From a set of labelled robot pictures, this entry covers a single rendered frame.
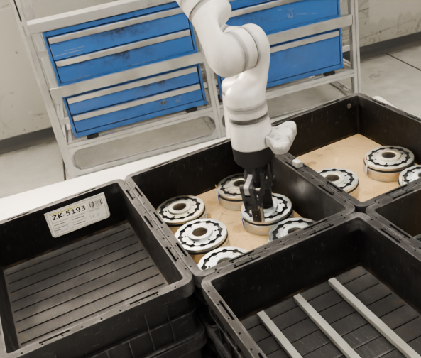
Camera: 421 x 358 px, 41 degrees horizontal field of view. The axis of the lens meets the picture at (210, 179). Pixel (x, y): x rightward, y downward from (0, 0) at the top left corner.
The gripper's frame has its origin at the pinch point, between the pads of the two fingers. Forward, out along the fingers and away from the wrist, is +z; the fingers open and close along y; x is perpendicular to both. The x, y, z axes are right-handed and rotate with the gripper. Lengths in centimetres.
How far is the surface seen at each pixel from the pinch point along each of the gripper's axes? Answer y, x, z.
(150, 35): -161, -105, 15
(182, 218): 2.6, -16.4, 2.1
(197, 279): 26.4, -2.3, -4.6
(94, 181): -34, -64, 18
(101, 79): -141, -127, 29
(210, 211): -4.4, -13.4, 5.0
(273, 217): 0.8, 2.2, 1.8
